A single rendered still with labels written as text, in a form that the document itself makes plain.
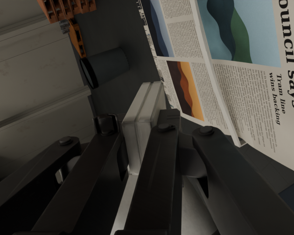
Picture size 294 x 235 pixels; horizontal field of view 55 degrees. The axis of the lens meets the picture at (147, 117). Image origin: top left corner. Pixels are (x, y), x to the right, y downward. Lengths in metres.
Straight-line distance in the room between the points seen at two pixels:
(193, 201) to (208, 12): 0.33
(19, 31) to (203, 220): 7.57
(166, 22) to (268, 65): 0.18
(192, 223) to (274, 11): 0.36
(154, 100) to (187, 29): 0.22
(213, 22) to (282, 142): 0.14
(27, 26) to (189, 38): 7.56
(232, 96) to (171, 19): 0.13
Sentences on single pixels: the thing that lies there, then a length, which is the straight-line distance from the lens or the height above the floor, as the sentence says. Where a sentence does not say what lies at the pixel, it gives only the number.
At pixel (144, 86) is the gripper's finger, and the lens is 0.18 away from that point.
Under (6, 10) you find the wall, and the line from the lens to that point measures 7.85.
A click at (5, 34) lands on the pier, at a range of 7.88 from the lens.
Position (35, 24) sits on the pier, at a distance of 7.89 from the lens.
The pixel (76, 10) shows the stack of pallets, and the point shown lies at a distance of 5.02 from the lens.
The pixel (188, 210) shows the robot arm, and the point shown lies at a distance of 0.51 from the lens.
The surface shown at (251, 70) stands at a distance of 0.30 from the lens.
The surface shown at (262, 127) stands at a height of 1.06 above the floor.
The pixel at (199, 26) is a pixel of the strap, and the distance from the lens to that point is 0.32.
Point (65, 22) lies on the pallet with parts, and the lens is 7.45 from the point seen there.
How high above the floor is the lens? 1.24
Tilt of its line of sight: 15 degrees down
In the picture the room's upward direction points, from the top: 116 degrees counter-clockwise
